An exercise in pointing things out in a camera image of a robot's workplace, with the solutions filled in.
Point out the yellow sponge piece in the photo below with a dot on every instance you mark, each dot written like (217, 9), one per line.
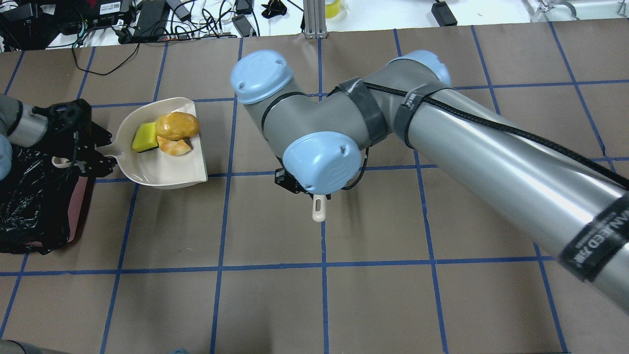
(145, 138)

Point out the white hand brush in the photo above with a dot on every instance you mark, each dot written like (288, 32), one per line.
(319, 208)

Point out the aluminium frame post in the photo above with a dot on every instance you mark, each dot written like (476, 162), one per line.
(314, 19)

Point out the black power adapter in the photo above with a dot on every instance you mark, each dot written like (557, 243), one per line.
(151, 21)

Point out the round orange bread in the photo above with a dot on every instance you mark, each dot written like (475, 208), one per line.
(176, 126)

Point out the power strip with plugs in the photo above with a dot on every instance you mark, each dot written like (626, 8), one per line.
(177, 34)

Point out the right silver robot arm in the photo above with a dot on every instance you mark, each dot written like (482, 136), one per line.
(574, 209)

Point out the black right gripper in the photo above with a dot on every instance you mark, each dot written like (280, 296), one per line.
(286, 183)

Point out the croissant shaped bread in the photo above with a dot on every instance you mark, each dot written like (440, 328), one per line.
(173, 147)

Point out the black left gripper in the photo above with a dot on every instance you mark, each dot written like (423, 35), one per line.
(63, 129)

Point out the bin with black bag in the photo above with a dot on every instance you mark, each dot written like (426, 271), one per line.
(43, 208)

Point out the yellow tape roll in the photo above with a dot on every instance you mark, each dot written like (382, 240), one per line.
(334, 9)

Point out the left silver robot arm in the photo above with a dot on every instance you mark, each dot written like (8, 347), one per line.
(20, 127)

